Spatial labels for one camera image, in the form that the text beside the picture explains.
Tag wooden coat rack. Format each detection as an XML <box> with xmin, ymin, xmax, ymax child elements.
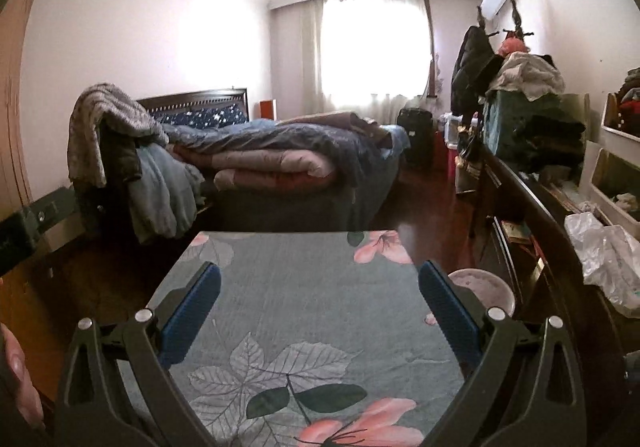
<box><xmin>475</xmin><ymin>0</ymin><xmax>533</xmax><ymax>38</ymax></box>

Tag star print pillow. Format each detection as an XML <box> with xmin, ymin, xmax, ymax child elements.
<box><xmin>150</xmin><ymin>104</ymin><xmax>249</xmax><ymax>128</ymax></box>

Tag brown blanket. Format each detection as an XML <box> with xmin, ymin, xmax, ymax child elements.
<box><xmin>295</xmin><ymin>111</ymin><xmax>401</xmax><ymax>148</ymax></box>

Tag grey floral tablecloth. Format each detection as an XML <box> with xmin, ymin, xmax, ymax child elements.
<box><xmin>112</xmin><ymin>229</ymin><xmax>473</xmax><ymax>447</ymax></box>

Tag white shelf unit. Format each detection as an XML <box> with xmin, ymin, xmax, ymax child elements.
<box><xmin>580</xmin><ymin>92</ymin><xmax>640</xmax><ymax>228</ymax></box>

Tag light blue fleece robe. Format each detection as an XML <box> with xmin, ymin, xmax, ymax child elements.
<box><xmin>127</xmin><ymin>144</ymin><xmax>206</xmax><ymax>245</ymax></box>

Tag dark jacket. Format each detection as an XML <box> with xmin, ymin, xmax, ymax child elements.
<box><xmin>102</xmin><ymin>127</ymin><xmax>143</xmax><ymax>182</ymax></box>

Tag beige clothes pile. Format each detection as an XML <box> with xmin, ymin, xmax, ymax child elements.
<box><xmin>492</xmin><ymin>52</ymin><xmax>566</xmax><ymax>100</ymax></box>

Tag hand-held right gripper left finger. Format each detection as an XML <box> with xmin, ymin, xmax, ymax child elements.
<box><xmin>52</xmin><ymin>261</ymin><xmax>223</xmax><ymax>447</ymax></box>

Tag white plastic bag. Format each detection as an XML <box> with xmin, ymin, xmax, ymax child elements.
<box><xmin>564</xmin><ymin>212</ymin><xmax>640</xmax><ymax>319</ymax></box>

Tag folded pink quilt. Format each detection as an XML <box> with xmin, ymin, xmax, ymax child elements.
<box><xmin>214</xmin><ymin>149</ymin><xmax>341</xmax><ymax>190</ymax></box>

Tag dark wooden headboard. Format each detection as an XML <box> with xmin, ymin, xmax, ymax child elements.
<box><xmin>136</xmin><ymin>88</ymin><xmax>249</xmax><ymax>118</ymax></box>

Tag dark blue duvet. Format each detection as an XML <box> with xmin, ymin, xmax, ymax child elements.
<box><xmin>160</xmin><ymin>119</ymin><xmax>408</xmax><ymax>178</ymax></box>

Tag grey knit blanket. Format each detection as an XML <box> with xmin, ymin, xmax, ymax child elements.
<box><xmin>67</xmin><ymin>83</ymin><xmax>171</xmax><ymax>188</ymax></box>

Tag stack of books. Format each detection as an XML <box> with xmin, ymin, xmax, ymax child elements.
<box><xmin>500</xmin><ymin>222</ymin><xmax>546</xmax><ymax>278</ymax></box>

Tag black suitcase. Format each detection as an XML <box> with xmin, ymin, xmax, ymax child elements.
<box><xmin>396</xmin><ymin>108</ymin><xmax>435</xmax><ymax>170</ymax></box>

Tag dark bed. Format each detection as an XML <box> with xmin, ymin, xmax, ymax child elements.
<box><xmin>135</xmin><ymin>88</ymin><xmax>411</xmax><ymax>234</ymax></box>

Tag black hanging coat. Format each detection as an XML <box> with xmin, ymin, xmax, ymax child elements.
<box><xmin>450</xmin><ymin>25</ymin><xmax>503</xmax><ymax>112</ymax></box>

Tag white sheer curtain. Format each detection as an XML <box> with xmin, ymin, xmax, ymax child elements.
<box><xmin>272</xmin><ymin>0</ymin><xmax>436</xmax><ymax>115</ymax></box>

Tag red container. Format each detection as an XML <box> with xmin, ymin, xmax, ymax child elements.
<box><xmin>432</xmin><ymin>129</ymin><xmax>458</xmax><ymax>180</ymax></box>

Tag person's left hand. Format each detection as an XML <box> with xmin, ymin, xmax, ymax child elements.
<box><xmin>0</xmin><ymin>322</ymin><xmax>46</xmax><ymax>433</ymax></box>

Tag dark wooden cabinet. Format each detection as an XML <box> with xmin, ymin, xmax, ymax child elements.
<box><xmin>470</xmin><ymin>147</ymin><xmax>640</xmax><ymax>447</ymax></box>

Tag black clothes pile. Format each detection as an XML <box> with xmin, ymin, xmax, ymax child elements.
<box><xmin>515</xmin><ymin>112</ymin><xmax>588</xmax><ymax>172</ymax></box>

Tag brown curtain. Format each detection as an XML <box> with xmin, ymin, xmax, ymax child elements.
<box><xmin>422</xmin><ymin>0</ymin><xmax>437</xmax><ymax>100</ymax></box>

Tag white round bin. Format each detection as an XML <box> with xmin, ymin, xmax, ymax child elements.
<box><xmin>446</xmin><ymin>268</ymin><xmax>516</xmax><ymax>323</ymax></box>

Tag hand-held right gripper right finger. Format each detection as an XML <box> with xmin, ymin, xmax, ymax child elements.
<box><xmin>417</xmin><ymin>260</ymin><xmax>587</xmax><ymax>447</ymax></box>

